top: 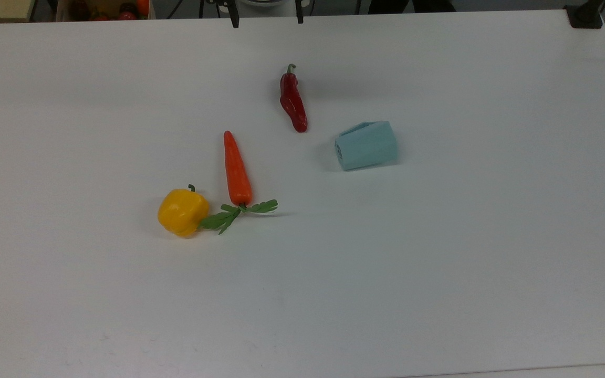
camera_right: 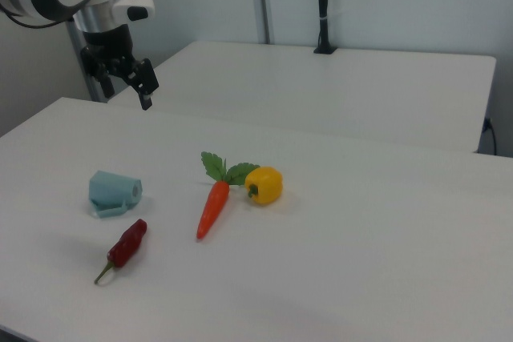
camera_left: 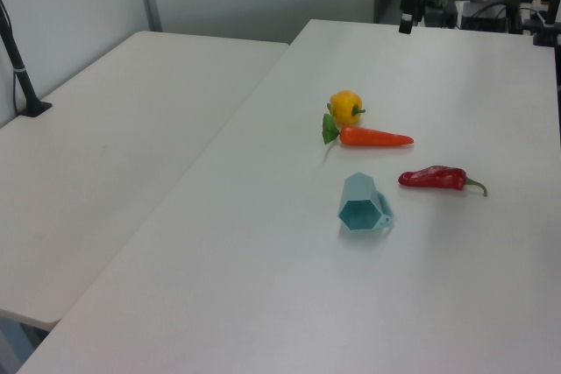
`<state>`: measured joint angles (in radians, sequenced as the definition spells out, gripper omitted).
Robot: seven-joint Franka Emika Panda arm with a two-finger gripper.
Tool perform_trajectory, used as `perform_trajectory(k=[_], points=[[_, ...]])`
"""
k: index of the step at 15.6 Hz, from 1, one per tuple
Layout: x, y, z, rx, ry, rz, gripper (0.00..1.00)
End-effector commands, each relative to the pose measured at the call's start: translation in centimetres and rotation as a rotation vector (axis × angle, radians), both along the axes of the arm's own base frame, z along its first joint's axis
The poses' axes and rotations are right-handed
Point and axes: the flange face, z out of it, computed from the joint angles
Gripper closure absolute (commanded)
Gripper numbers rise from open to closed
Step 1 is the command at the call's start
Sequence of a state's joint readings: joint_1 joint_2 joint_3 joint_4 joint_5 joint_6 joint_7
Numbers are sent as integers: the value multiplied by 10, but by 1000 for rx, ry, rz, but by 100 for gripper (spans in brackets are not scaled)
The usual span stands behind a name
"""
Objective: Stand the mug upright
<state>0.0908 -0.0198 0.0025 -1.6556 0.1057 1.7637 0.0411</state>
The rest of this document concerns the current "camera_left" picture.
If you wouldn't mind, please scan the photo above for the white side table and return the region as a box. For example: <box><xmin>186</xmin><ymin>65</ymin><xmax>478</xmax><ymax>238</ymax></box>
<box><xmin>0</xmin><ymin>31</ymin><xmax>291</xmax><ymax>331</ymax></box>

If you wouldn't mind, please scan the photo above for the black desktop device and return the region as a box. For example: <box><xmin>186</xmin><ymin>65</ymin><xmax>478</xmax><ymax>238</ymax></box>
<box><xmin>459</xmin><ymin>0</ymin><xmax>523</xmax><ymax>34</ymax></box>

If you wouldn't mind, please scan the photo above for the light blue hexagonal mug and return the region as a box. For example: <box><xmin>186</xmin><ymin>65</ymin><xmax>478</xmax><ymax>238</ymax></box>
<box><xmin>337</xmin><ymin>173</ymin><xmax>395</xmax><ymax>233</ymax></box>

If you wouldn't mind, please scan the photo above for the red toy chili pepper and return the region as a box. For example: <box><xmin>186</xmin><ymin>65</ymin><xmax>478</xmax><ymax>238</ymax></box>
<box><xmin>397</xmin><ymin>165</ymin><xmax>489</xmax><ymax>197</ymax></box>

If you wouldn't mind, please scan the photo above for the orange toy carrot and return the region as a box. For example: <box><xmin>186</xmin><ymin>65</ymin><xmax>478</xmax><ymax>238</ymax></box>
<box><xmin>322</xmin><ymin>113</ymin><xmax>415</xmax><ymax>148</ymax></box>

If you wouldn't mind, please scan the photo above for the black camera pole with clamp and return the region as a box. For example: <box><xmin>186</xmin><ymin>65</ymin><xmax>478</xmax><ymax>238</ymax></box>
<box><xmin>531</xmin><ymin>0</ymin><xmax>561</xmax><ymax>47</ymax></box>

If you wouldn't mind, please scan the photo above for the black electronics box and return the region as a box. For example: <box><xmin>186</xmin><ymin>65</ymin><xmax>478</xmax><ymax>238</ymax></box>
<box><xmin>423</xmin><ymin>0</ymin><xmax>459</xmax><ymax>29</ymax></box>

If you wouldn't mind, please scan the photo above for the yellow toy bell pepper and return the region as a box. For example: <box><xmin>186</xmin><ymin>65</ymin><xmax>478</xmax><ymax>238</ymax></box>
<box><xmin>326</xmin><ymin>90</ymin><xmax>366</xmax><ymax>126</ymax></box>

